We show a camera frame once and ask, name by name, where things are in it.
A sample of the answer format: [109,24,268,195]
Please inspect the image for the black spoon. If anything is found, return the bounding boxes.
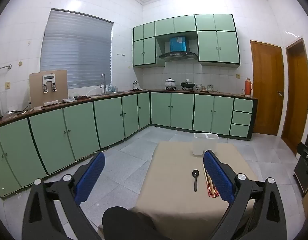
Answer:
[192,169,200,192]

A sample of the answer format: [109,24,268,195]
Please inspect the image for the black range hood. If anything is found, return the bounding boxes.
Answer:
[158,36,198,61]

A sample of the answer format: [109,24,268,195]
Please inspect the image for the brown board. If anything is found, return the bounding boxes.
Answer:
[29,69,69,105]

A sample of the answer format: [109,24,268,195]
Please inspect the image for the person's dark trouser leg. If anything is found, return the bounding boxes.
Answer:
[102,206,169,240]

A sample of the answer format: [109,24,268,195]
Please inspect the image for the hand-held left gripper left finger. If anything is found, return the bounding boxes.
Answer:
[22,151,106,240]

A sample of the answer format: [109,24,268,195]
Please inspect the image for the black wok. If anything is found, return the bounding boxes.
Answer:
[180,79,195,90]

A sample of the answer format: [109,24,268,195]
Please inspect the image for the wooden door with handle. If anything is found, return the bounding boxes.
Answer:
[250,40,285,136]

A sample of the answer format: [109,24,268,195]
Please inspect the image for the green upper wall cabinets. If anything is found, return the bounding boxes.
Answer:
[133,14,240,69]

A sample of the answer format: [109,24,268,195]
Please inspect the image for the orange thermos flask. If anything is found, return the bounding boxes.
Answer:
[245,77,253,97]

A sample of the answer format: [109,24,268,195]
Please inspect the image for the bundle of mixed chopsticks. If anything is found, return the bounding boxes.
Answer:
[203,164,219,198]

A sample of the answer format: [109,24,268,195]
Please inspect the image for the green lower kitchen cabinets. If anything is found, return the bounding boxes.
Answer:
[0,91,258,198]

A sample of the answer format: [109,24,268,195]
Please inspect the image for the plain wooden door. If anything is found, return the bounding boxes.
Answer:
[281,38,308,155]

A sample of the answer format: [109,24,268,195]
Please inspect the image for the white two-compartment utensil holder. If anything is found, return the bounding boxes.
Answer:
[193,132,219,156]

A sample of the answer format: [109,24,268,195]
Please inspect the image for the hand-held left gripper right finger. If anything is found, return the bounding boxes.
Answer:
[203,150,287,240]

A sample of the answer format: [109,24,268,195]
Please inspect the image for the white wall-mount device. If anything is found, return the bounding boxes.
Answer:
[42,74,57,93]

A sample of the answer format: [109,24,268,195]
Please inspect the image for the grey window blind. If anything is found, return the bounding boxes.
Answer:
[40,8,114,89]

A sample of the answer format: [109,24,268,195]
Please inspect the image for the beige table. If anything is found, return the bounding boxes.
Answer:
[98,141,259,240]

